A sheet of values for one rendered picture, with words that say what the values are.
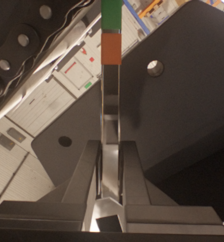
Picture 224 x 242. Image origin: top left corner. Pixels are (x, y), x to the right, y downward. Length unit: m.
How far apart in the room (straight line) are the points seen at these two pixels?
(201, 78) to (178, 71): 0.02
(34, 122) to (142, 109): 11.67
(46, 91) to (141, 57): 10.39
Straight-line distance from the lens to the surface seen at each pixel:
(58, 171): 0.26
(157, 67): 0.20
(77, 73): 9.69
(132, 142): 0.15
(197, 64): 0.19
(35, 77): 0.92
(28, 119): 11.87
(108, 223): 0.32
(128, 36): 9.23
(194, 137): 0.24
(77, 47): 1.13
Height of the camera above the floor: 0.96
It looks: 21 degrees up
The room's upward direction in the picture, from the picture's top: 134 degrees clockwise
